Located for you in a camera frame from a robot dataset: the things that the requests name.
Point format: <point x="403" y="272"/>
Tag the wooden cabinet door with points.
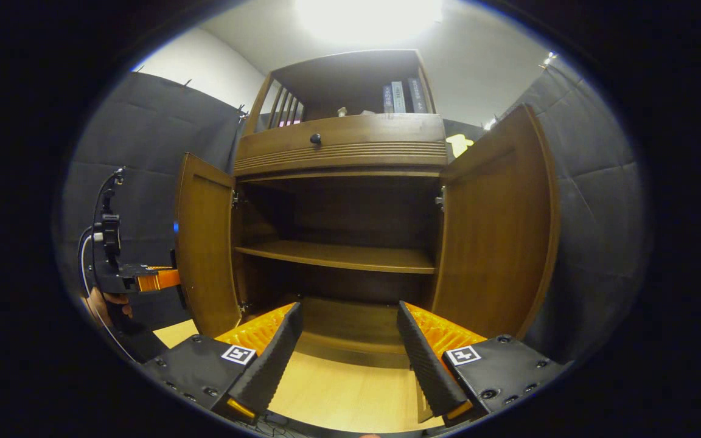
<point x="204" y="243"/>
<point x="496" y="231"/>

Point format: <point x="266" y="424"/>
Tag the bright ceiling light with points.
<point x="369" y="18"/>

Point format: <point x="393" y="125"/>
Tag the wooden inner shelf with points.
<point x="338" y="255"/>

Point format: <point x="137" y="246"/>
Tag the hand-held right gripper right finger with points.
<point x="432" y="371"/>

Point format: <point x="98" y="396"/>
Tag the light grey book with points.
<point x="398" y="97"/>

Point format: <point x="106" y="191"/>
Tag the dark grey book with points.
<point x="388" y="99"/>

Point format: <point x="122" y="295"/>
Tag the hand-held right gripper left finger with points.
<point x="271" y="365"/>

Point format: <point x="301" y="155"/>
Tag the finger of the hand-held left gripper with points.
<point x="159" y="280"/>

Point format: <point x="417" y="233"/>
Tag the small bright lamp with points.
<point x="548" y="59"/>
<point x="490" y="123"/>

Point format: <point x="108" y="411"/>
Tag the black backdrop cloth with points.
<point x="594" y="213"/>

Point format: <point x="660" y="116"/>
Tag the pink item behind slats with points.
<point x="289" y="123"/>

